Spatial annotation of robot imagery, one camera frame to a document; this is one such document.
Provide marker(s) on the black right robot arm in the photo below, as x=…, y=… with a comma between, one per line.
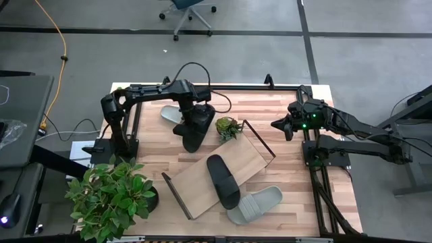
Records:
x=354, y=125

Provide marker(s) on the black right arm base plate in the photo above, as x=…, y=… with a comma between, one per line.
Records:
x=341, y=160

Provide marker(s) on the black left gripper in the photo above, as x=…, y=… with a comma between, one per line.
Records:
x=200, y=116

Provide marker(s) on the black slide sandal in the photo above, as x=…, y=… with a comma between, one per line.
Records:
x=194, y=143
x=222, y=182

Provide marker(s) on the dark grey side desk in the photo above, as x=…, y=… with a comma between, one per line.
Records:
x=413, y=168

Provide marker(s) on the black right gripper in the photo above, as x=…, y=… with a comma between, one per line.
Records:
x=297, y=118

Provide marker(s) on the clear plastic bag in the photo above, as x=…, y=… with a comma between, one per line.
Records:
x=13, y=131

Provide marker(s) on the black low desk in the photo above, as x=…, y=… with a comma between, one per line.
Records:
x=30, y=182

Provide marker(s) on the small succulent plant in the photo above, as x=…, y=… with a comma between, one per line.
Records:
x=227, y=128

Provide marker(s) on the black computer mouse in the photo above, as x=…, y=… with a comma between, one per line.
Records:
x=11, y=209

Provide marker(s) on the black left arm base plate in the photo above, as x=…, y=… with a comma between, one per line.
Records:
x=101, y=150

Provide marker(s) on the black frame rail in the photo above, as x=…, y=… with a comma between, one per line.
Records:
x=256, y=240

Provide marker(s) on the black aluminium table frame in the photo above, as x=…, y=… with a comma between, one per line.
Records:
x=253, y=87

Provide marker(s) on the grey slide sandal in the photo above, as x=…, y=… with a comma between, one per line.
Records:
x=170, y=114
x=260, y=204

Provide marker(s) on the black frame clamp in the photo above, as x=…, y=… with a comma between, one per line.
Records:
x=269, y=81
x=165, y=80

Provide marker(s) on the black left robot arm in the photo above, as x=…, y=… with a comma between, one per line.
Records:
x=152, y=92

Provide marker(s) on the white box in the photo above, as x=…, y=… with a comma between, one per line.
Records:
x=79, y=152

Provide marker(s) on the office chair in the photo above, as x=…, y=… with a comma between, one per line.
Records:
x=184, y=3

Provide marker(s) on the large green potted plant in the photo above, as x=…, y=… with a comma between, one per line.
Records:
x=108, y=199

